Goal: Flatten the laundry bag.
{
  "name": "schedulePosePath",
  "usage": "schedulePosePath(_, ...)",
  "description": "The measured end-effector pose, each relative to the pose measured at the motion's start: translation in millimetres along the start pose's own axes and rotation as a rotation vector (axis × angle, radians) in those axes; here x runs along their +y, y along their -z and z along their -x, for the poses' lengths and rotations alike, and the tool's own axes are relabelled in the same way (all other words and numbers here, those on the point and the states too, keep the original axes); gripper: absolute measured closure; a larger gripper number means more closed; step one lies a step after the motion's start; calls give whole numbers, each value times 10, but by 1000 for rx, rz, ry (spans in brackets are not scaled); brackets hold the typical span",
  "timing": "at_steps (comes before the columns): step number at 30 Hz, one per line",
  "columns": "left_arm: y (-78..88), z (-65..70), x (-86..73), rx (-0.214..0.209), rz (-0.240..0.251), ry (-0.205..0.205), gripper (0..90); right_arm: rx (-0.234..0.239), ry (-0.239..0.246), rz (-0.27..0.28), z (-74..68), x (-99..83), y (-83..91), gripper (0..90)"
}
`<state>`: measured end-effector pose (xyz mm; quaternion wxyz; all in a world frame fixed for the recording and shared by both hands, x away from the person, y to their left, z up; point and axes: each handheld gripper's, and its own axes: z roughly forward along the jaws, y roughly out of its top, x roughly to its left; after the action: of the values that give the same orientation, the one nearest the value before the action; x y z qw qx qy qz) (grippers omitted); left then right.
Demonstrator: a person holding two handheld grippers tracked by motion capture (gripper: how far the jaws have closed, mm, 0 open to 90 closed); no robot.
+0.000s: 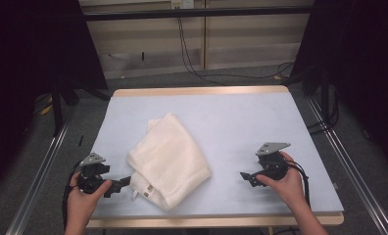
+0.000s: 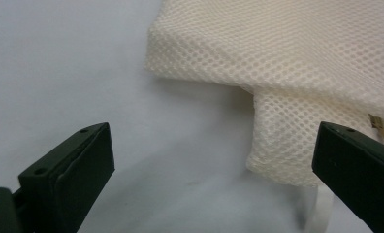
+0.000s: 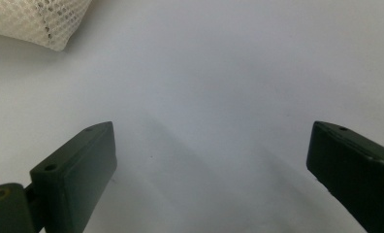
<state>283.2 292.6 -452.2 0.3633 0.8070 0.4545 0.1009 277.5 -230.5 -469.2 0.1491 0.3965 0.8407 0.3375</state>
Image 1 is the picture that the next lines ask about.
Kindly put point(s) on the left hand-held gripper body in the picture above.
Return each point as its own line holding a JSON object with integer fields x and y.
{"x": 91, "y": 176}

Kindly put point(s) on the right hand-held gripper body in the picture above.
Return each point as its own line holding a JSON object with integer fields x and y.
{"x": 273, "y": 164}

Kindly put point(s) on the white mesh laundry bag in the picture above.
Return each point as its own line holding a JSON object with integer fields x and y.
{"x": 169, "y": 163}

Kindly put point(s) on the person's left hand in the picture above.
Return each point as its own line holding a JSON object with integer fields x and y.
{"x": 82, "y": 202}

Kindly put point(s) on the person's right hand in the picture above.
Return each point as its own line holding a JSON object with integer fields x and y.
{"x": 288, "y": 189}

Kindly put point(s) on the small black floor item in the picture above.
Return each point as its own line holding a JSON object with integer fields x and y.
{"x": 81, "y": 140}

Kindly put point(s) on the light blue foam mat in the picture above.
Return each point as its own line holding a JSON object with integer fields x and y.
{"x": 231, "y": 124}

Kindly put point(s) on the black stand leg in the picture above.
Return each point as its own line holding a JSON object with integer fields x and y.
{"x": 57, "y": 111}

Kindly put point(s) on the yellow tape piece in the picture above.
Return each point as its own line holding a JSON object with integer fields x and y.
{"x": 46, "y": 110}

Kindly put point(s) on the wooden table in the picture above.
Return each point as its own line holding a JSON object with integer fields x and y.
{"x": 198, "y": 90}

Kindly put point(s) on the black curtain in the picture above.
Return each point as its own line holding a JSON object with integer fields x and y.
{"x": 35, "y": 65}
{"x": 362, "y": 65}

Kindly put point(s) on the black horizontal bar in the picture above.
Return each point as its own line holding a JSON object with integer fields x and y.
{"x": 195, "y": 13}

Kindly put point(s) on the metal floor rail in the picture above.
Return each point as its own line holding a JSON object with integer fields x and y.
{"x": 35, "y": 186}
{"x": 352, "y": 169}

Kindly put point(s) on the white wall outlet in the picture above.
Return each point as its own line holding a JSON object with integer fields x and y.
{"x": 182, "y": 4}

